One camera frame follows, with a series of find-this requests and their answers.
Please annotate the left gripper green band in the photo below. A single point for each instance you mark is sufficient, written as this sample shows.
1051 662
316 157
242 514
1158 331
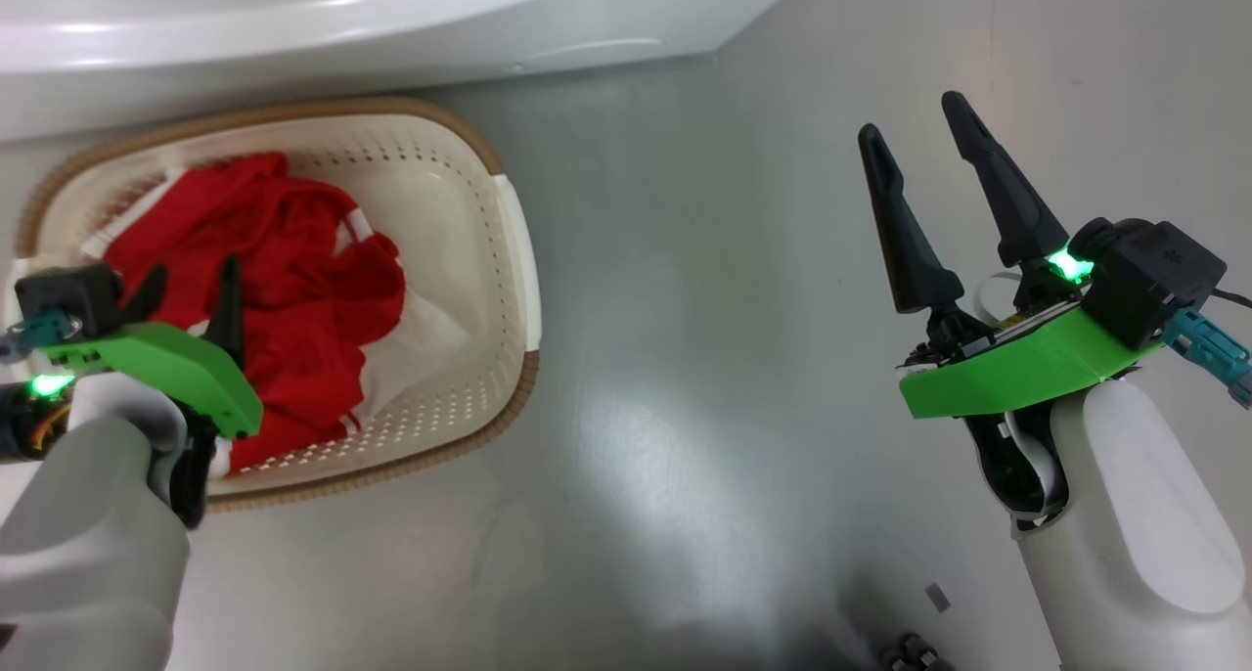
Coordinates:
186 368

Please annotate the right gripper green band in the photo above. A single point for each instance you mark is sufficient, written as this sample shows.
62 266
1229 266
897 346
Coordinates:
1017 368

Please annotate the red garment with white stripes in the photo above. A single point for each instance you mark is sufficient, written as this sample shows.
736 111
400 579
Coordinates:
293 280

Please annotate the red garment with white panels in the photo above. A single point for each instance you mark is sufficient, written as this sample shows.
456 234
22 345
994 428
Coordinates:
421 348

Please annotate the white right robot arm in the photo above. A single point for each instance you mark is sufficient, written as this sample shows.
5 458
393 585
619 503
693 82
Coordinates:
1144 534

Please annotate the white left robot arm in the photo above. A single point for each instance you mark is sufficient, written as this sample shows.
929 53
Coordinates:
88 534

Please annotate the white front-load washing machine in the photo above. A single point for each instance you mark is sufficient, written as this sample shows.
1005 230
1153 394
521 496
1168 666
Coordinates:
293 25

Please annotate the cream laundry basket brown rim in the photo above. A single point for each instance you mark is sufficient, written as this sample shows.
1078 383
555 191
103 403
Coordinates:
489 260

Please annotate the small grey floor tag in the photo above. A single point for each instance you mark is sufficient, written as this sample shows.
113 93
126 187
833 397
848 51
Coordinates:
937 598

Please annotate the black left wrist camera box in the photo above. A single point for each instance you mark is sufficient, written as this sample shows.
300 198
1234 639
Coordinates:
73 299

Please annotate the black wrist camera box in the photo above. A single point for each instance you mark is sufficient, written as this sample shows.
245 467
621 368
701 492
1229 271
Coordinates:
73 299
1154 280

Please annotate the teal left camera connector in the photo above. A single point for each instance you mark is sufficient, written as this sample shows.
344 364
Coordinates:
39 334

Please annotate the teal camera connector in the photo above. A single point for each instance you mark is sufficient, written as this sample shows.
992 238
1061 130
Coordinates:
39 334
1208 348

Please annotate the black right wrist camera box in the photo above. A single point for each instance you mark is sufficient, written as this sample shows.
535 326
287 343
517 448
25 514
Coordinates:
1154 280

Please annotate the teal right camera connector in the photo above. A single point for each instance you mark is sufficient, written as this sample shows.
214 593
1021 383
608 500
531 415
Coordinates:
1208 348

